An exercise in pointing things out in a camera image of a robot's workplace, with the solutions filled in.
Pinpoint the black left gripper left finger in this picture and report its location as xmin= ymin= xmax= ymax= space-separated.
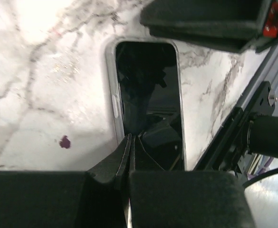
xmin=0 ymin=135 xmax=132 ymax=228

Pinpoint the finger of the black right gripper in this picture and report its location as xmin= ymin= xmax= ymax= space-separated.
xmin=140 ymin=0 xmax=272 ymax=53

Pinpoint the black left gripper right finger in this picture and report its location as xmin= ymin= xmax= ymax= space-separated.
xmin=128 ymin=137 xmax=255 ymax=228

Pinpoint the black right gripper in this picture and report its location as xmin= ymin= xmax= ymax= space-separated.
xmin=244 ymin=0 xmax=278 ymax=51

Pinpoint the black smartphone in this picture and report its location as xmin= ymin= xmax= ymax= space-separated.
xmin=115 ymin=41 xmax=184 ymax=171

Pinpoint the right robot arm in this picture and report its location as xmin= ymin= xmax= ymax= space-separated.
xmin=140 ymin=0 xmax=278 ymax=175

